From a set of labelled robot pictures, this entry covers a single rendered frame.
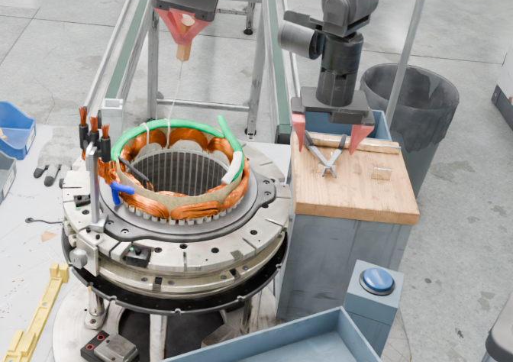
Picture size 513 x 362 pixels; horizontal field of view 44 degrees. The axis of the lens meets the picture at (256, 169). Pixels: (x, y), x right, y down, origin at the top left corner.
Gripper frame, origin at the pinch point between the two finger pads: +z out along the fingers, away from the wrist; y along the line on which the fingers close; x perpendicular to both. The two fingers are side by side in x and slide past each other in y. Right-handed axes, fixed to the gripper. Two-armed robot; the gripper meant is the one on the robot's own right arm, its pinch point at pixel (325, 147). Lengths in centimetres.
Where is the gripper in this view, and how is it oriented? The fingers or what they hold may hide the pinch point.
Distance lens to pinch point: 103.7
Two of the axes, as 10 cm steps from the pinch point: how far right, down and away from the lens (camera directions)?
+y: -10.0, -0.7, -0.4
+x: -0.1, 5.7, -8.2
